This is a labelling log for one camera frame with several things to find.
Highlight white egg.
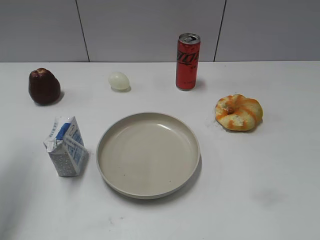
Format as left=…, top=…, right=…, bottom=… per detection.
left=108, top=71, right=130, bottom=91

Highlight red soda can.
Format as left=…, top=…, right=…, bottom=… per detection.
left=175, top=33, right=201, bottom=91

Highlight blue white milk carton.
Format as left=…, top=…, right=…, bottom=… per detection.
left=43, top=116, right=89, bottom=177

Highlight beige round plate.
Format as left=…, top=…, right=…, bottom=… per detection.
left=96, top=112, right=201, bottom=200

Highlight orange striped bread roll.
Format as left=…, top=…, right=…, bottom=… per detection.
left=214, top=94, right=263, bottom=132

